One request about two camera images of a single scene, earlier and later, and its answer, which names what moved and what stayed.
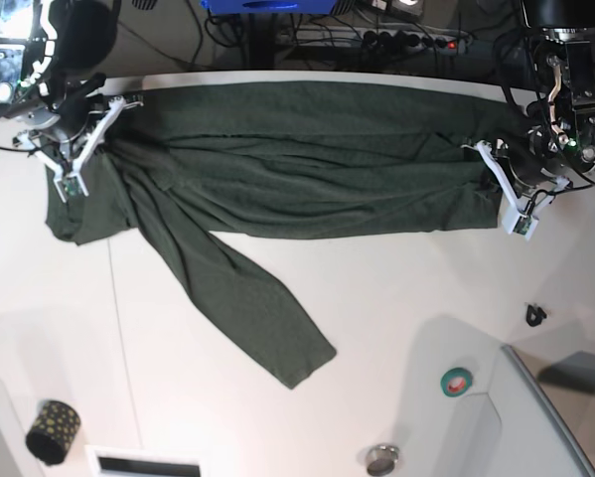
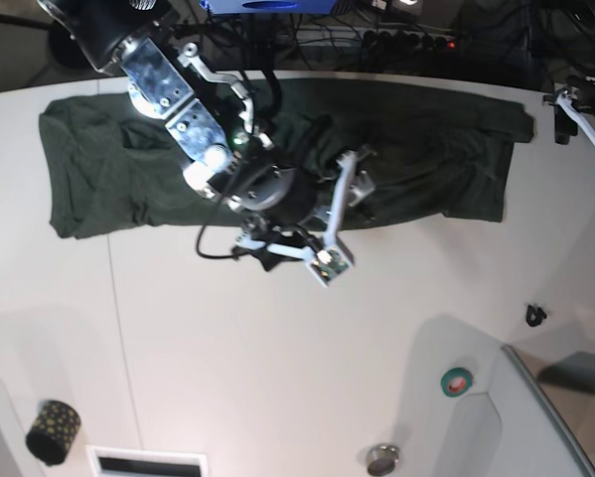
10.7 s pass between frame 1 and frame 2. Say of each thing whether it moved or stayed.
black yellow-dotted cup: stayed
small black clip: stayed
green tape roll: stayed
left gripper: moved
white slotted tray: stayed
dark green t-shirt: moved
